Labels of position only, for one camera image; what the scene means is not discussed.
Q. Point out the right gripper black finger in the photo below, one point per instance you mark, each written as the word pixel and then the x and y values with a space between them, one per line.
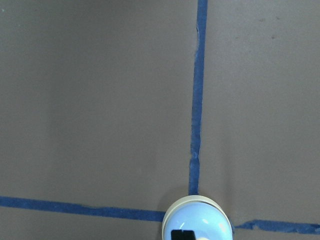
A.
pixel 180 234

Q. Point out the blue cream desk bell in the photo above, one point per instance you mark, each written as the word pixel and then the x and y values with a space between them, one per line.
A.
pixel 199 214

